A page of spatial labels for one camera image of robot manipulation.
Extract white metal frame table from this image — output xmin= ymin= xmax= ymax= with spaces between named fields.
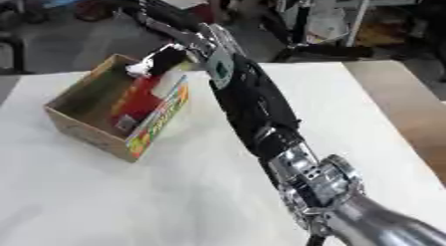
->
xmin=277 ymin=0 xmax=422 ymax=49

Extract black tripod stand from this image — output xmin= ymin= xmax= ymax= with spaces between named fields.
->
xmin=259 ymin=0 xmax=375 ymax=63

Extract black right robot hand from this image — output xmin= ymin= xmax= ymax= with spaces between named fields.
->
xmin=137 ymin=42 xmax=192 ymax=77

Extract red bottle with white cap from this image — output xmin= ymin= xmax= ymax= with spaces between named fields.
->
xmin=110 ymin=59 xmax=169 ymax=132

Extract red bag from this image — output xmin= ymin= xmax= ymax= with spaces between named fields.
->
xmin=73 ymin=0 xmax=120 ymax=23

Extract tan cardboard box colourful flap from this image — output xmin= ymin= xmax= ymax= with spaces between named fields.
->
xmin=42 ymin=53 xmax=192 ymax=163

